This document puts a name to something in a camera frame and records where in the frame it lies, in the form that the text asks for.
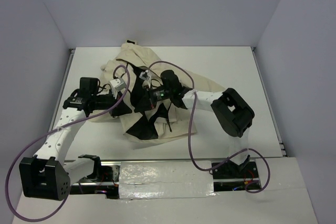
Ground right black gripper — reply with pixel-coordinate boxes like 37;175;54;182
134;84;173;113

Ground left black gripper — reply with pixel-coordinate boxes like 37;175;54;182
91;88;132;118

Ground beige jacket black lining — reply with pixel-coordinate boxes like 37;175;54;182
92;42;224;148

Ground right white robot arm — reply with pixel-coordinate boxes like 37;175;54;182
146;70;255;177

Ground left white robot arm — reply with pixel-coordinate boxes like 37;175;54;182
19;77;129;201

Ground silver tape sheet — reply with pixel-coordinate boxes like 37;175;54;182
119;161;215;199

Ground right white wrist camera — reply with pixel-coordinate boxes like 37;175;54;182
139;70;152;88

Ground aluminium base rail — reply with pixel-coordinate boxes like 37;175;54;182
70;161;261;199

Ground right table edge rail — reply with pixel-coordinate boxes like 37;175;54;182
251;47;288;157

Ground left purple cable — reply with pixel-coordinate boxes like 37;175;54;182
4;65;132;221

